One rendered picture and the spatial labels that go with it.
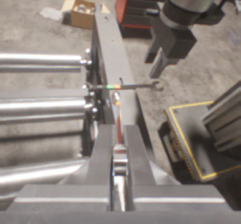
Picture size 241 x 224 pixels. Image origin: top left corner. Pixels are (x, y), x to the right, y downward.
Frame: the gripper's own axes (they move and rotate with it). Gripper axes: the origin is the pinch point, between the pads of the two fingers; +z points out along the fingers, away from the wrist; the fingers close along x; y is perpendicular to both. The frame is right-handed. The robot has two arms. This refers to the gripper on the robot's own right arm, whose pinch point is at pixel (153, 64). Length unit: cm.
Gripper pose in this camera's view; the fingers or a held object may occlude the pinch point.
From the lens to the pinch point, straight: 49.0
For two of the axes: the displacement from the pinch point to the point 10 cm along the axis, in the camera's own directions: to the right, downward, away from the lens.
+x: 1.8, 8.5, -4.9
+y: -9.6, 0.5, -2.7
